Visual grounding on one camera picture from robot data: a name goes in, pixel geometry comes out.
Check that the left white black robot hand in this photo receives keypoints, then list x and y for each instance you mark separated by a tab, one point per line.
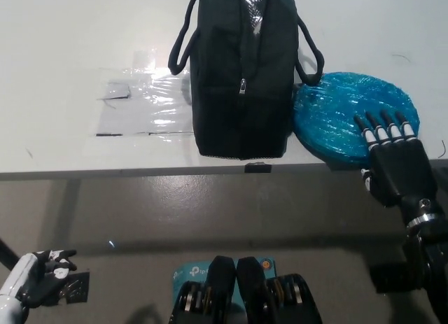
24	275

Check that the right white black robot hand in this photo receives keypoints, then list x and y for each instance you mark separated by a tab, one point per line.
399	170

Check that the blue stack of plates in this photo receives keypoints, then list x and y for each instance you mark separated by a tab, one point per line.
336	103

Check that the black table leg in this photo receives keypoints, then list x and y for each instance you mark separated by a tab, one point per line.
7	252

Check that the black floor tape square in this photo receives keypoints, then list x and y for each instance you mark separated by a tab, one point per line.
78	285
388	278

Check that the small black tape piece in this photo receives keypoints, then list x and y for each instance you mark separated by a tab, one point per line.
257	167

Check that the teal tp-link box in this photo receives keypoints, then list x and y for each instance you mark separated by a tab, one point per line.
189	273

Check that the grey tape patch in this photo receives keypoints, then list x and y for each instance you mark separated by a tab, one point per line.
115	90

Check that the clear plastic sheet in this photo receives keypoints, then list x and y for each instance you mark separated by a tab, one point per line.
157	103

